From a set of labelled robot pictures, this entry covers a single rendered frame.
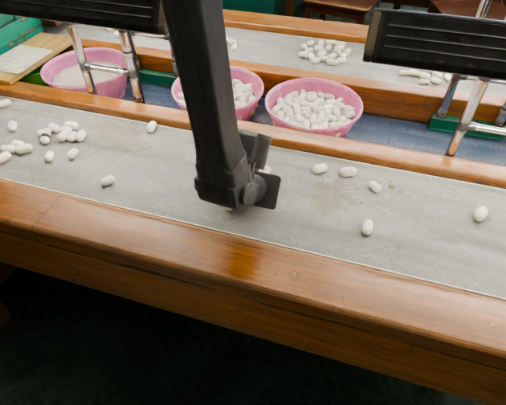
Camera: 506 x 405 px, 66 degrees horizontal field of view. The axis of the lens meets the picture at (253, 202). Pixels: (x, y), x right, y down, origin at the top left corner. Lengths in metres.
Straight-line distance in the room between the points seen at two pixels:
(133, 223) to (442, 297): 0.57
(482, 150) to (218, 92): 0.90
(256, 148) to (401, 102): 0.69
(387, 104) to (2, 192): 1.02
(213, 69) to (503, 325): 0.58
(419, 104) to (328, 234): 0.59
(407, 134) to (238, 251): 0.68
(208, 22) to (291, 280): 0.43
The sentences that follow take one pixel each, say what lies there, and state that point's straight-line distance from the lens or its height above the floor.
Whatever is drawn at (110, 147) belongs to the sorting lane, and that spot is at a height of 0.74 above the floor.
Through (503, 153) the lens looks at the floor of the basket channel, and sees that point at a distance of 1.26.
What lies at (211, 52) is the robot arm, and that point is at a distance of 0.45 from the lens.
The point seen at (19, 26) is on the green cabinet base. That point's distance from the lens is 1.63.
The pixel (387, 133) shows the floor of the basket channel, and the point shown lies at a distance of 1.20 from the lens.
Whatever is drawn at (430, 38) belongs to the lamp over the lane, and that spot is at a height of 1.08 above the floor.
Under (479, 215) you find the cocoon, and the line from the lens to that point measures 0.90.
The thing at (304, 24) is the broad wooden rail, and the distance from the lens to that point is 1.62.
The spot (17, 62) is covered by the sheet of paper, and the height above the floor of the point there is 0.78.
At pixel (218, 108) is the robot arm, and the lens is 0.48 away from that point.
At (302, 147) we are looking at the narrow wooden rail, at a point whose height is 0.75.
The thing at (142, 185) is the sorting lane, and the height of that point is 0.74.
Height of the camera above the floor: 1.33
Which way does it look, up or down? 45 degrees down
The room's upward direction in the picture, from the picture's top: straight up
